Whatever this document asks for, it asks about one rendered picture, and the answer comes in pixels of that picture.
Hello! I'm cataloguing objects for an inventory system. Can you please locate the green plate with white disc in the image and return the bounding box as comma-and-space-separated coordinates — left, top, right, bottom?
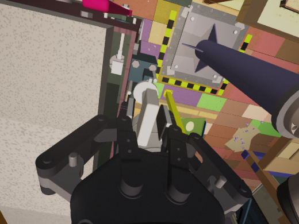
179, 117, 206, 137

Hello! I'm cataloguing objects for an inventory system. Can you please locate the dark green bandsaw door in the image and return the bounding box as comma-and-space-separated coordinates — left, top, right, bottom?
92, 24, 141, 173

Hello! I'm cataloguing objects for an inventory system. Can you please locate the wooden tray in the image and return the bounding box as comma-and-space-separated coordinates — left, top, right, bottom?
236, 0, 299, 31

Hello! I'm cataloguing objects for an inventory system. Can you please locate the white latch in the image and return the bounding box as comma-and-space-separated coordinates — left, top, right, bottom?
132, 80, 164, 150

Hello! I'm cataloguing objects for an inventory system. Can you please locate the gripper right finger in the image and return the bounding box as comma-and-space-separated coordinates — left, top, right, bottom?
156, 104, 253, 212

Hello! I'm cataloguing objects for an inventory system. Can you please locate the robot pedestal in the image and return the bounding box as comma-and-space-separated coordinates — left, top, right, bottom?
161, 9, 299, 132

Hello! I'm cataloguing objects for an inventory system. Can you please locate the yellow post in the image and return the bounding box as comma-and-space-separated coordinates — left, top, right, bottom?
163, 90, 186, 135

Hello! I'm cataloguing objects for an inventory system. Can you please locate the wooden rack with blue rails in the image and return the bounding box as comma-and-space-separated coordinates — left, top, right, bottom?
240, 135, 299, 224

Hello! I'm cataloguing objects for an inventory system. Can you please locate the white bolt block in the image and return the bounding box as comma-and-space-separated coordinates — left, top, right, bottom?
109, 32, 128, 76

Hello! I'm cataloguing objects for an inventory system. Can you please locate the magenta clutch lever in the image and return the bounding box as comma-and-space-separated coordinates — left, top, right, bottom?
80, 0, 133, 17

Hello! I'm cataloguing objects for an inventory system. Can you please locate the blue bolted block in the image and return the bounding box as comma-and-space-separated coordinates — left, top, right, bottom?
129, 55, 160, 82

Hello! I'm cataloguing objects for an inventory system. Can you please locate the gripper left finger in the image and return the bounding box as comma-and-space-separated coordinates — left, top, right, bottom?
34, 98, 140, 196

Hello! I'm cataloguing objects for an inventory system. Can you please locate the maroon bandsaw body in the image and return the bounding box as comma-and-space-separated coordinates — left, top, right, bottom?
0, 0, 144, 224

